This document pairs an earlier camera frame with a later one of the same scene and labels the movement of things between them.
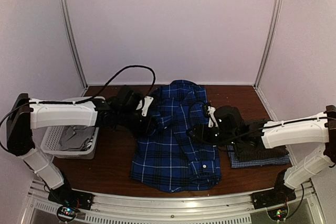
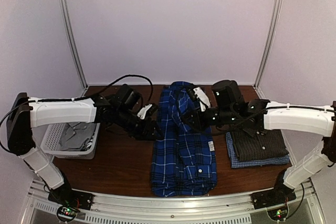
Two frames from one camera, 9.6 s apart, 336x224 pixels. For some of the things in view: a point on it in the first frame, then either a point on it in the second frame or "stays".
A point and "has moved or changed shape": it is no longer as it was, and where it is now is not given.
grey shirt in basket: [76, 137] stays
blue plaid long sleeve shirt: [166, 158] has moved or changed shape
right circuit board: [278, 214] stays
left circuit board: [66, 213] stays
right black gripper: [201, 130] → [198, 121]
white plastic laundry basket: [76, 142] stays
